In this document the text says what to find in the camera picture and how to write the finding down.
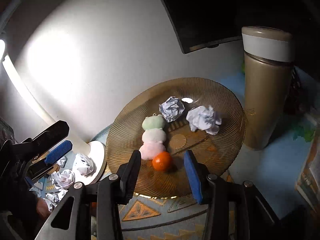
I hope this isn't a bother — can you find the person's left hand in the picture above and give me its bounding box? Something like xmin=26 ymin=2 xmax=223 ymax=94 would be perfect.
xmin=36 ymin=198 xmax=51 ymax=219

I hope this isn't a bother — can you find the gold thermos bottle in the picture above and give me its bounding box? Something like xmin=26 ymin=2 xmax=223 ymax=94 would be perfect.
xmin=242 ymin=27 xmax=293 ymax=150

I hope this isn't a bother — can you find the tricolour plush dango toy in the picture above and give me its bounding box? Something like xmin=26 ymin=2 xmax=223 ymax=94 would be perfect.
xmin=139 ymin=114 xmax=167 ymax=160

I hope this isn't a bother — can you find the patterned blue table mat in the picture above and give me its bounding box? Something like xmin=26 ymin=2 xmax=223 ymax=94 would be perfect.
xmin=30 ymin=67 xmax=320 ymax=240

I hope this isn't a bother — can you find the white desk lamp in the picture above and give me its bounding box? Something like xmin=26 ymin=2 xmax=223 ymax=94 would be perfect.
xmin=1 ymin=39 xmax=106 ymax=185

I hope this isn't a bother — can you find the orange tangerine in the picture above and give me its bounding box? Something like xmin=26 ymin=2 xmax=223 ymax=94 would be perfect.
xmin=152 ymin=152 xmax=173 ymax=172

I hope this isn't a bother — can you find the amber ribbed glass bowl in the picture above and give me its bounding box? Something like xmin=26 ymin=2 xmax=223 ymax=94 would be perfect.
xmin=106 ymin=77 xmax=246 ymax=198

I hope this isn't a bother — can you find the white paper ball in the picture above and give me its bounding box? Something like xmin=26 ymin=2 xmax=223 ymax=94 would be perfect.
xmin=159 ymin=96 xmax=185 ymax=122
xmin=186 ymin=105 xmax=222 ymax=135

